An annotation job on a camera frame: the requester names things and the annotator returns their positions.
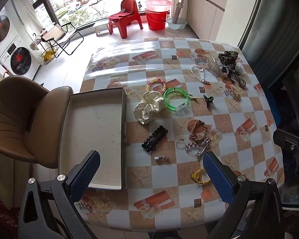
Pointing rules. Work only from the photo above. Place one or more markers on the small silver charm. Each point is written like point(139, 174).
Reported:
point(161, 157)

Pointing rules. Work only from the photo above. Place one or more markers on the silver hair clip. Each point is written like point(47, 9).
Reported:
point(204, 144)

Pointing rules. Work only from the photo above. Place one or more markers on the white washing machine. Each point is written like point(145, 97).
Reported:
point(20, 57)

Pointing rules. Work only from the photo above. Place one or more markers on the red patterned cloth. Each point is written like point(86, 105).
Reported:
point(0, 216)

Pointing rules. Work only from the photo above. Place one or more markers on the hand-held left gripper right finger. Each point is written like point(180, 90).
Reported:
point(218, 176)

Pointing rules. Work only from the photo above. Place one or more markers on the white dryer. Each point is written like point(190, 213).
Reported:
point(0, 25)

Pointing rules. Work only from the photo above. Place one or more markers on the white basin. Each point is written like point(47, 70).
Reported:
point(177, 25)

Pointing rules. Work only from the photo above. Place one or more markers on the small metal clasp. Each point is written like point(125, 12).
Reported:
point(193, 98)

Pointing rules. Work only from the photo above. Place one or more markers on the red bucket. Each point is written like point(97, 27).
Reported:
point(155, 21)

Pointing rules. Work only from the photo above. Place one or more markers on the grey cardboard box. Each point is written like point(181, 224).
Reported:
point(94, 129)

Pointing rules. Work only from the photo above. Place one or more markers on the white cabinet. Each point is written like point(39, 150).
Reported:
point(204, 10)

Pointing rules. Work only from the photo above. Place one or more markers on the red folded cloth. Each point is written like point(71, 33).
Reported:
point(119, 15)

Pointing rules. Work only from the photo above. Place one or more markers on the white polka dot scrunchie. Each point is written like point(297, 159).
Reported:
point(148, 107)

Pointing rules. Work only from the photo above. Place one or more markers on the black beaded hair clip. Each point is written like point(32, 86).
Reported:
point(154, 138)

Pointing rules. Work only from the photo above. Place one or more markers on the clear plastic hair claw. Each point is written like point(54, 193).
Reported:
point(213, 67)

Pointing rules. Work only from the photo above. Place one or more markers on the black frame folding chair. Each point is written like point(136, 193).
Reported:
point(53, 32)

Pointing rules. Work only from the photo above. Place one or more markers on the leopard print hair clip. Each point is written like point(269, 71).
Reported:
point(242, 83)

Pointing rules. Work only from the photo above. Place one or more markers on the tan leather chair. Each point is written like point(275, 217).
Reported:
point(15, 117)

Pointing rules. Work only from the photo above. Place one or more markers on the leopard print scrunchie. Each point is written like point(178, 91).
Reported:
point(228, 56)

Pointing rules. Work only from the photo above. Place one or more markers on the checkered printed tablecloth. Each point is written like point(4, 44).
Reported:
point(164, 170)

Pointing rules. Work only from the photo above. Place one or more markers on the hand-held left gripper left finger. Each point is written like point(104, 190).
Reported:
point(86, 176)

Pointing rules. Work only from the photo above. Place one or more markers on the cream cushion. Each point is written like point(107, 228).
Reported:
point(7, 184)

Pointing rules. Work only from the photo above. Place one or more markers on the white low stool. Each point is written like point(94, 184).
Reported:
point(102, 25)

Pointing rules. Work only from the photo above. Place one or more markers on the white hanging cloth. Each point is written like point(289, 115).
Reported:
point(35, 44)

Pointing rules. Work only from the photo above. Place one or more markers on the red plastic chair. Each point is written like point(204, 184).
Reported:
point(128, 6)

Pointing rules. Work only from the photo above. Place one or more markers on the small black claw clip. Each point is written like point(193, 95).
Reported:
point(208, 100)

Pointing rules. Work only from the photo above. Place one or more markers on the pink basin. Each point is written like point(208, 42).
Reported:
point(158, 6)

